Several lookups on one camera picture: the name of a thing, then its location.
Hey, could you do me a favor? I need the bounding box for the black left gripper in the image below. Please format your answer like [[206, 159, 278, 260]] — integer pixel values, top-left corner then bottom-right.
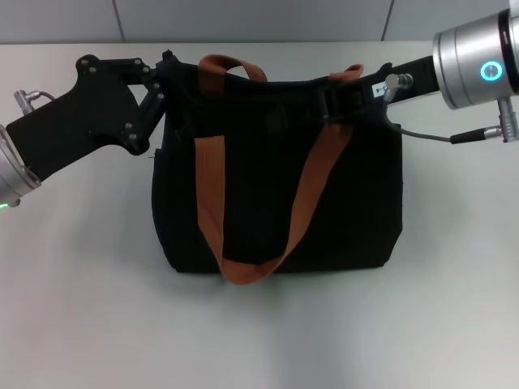
[[6, 49, 180, 180]]

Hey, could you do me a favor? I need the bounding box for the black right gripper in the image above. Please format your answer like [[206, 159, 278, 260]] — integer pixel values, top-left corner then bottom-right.
[[321, 55, 442, 123]]

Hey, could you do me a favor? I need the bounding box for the black bag with brown handles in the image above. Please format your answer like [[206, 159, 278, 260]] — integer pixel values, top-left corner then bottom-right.
[[149, 50, 405, 287]]

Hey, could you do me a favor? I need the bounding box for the right gripper cable with connector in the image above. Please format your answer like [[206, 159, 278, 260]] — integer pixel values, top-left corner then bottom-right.
[[383, 72, 519, 143]]

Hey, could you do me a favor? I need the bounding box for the gripper cable with connector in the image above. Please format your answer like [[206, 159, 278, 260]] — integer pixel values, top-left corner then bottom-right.
[[14, 89, 56, 111], [383, 72, 519, 143]]

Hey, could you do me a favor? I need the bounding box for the left gripper cable with connector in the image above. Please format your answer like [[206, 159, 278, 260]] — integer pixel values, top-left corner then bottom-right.
[[14, 89, 56, 111]]

